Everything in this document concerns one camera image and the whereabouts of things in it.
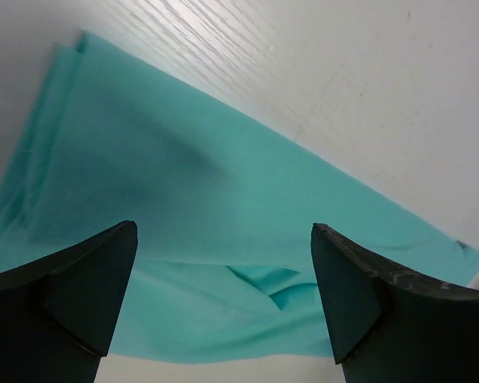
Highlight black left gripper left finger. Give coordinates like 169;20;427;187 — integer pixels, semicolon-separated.
0;221;138;382

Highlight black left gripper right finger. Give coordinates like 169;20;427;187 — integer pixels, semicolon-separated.
311;223;479;382

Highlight teal green t-shirt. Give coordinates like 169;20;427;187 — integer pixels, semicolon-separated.
0;34;479;364

